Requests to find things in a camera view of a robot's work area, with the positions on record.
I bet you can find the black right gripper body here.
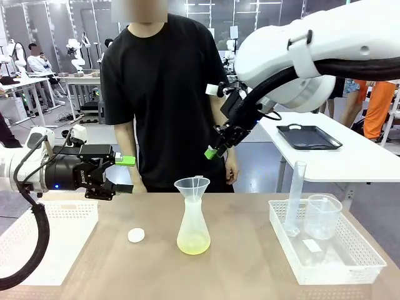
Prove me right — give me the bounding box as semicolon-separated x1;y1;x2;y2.
219;89;261;136

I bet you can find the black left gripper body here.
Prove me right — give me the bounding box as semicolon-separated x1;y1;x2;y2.
45;154;107;191

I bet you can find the clear plastic funnel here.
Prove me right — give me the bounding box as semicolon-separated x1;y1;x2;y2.
173;176;204;206

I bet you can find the white round flask cap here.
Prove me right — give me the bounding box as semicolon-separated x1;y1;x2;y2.
127;228;146;243

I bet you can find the clear plastic graduated cylinder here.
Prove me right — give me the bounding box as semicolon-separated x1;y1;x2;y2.
283;160;307;237

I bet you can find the translucent plastic conical flask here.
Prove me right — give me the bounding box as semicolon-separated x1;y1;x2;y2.
176;196;212;256

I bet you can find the clear plastic measuring beaker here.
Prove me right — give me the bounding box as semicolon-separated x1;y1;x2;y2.
303;194;343;241

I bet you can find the white perforated plastic basket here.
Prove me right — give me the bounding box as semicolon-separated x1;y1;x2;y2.
0;199;99;287
268;199;388;286

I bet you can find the person's left forearm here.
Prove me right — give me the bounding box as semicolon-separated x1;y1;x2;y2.
211;92;237;161

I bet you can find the person's right forearm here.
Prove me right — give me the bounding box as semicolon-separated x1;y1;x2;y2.
113;121;141;186

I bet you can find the person's left hand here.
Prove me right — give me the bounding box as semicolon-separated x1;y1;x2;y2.
224;155;239;186

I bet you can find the person's right hand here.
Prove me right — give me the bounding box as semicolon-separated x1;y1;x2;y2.
132;179;148;194

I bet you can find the person in black t-shirt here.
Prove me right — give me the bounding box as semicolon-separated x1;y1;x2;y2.
99;12;239;194

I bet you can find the white desk with bowls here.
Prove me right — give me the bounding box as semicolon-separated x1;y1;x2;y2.
58;72;103;120

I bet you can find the black plastic tray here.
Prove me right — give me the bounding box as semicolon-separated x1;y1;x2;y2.
276;124;344;151

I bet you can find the white long desk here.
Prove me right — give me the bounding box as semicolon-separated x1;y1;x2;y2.
0;77;53;126

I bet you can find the seated person in white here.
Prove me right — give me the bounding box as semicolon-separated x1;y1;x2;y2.
27;42;64;106

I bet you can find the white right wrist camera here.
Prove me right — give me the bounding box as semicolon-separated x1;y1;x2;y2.
205;83;231;98

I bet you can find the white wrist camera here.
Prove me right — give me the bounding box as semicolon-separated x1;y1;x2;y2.
205;83;231;98
62;124;88;147

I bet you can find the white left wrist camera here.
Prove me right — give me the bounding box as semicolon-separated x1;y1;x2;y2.
62;124;88;147

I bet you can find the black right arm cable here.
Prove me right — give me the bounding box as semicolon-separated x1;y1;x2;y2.
239;56;400;126

